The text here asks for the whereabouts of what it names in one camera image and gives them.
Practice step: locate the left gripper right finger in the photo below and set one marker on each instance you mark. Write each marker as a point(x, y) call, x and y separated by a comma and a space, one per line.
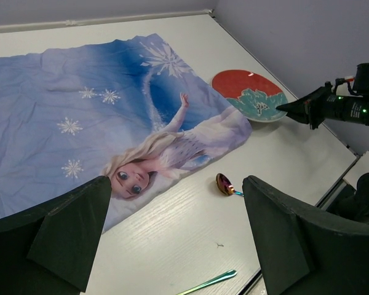
point(303, 249)

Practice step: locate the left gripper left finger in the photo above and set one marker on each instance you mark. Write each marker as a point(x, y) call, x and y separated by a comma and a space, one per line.
point(50, 248)

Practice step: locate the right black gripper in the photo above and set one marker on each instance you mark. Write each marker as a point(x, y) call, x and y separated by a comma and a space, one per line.
point(346, 101)

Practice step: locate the red and blue plate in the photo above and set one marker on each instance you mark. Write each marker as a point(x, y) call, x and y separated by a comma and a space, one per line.
point(255, 96)

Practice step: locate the blue princess print cloth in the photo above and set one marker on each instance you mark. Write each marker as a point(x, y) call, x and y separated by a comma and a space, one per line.
point(131, 110)

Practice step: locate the iridescent fork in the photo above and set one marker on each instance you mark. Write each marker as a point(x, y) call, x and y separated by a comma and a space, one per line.
point(220, 278)

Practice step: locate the iridescent spoon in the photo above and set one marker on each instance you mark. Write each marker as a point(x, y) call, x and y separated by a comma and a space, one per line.
point(225, 186)

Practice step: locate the silver front table rail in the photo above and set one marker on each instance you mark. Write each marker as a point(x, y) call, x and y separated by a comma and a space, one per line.
point(329, 197)

